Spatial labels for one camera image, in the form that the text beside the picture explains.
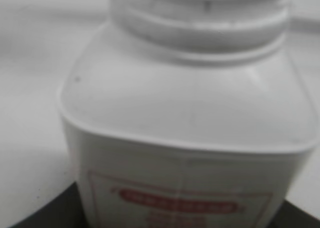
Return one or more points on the white screw bottle cap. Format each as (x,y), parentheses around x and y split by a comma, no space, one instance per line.
(204,26)

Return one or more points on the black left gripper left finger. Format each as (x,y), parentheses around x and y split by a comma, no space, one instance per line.
(65,211)

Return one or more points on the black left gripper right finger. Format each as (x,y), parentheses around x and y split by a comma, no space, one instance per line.
(289,216)

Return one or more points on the white yili changqing yogurt bottle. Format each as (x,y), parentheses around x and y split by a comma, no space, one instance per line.
(163,139)

